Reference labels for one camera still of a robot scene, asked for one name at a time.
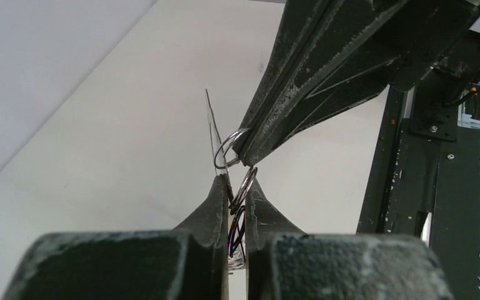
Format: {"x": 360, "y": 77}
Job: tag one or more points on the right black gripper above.
{"x": 439, "y": 53}

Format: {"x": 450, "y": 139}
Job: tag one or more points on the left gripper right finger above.
{"x": 283, "y": 262}

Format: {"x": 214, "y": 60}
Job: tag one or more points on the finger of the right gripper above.
{"x": 328, "y": 56}

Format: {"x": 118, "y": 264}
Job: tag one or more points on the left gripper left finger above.
{"x": 186, "y": 262}

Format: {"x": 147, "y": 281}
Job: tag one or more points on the silver split keyring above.
{"x": 225, "y": 146}
{"x": 243, "y": 190}

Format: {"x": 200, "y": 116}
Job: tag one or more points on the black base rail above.
{"x": 428, "y": 188}

